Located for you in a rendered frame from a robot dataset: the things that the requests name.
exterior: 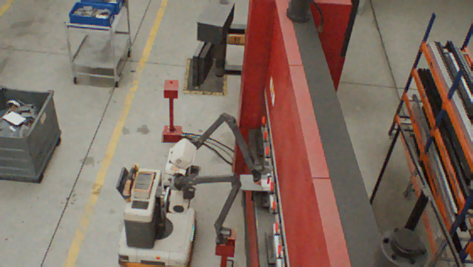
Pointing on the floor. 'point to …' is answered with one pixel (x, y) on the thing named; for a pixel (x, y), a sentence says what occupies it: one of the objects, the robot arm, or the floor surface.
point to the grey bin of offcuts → (26, 133)
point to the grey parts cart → (100, 46)
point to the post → (417, 209)
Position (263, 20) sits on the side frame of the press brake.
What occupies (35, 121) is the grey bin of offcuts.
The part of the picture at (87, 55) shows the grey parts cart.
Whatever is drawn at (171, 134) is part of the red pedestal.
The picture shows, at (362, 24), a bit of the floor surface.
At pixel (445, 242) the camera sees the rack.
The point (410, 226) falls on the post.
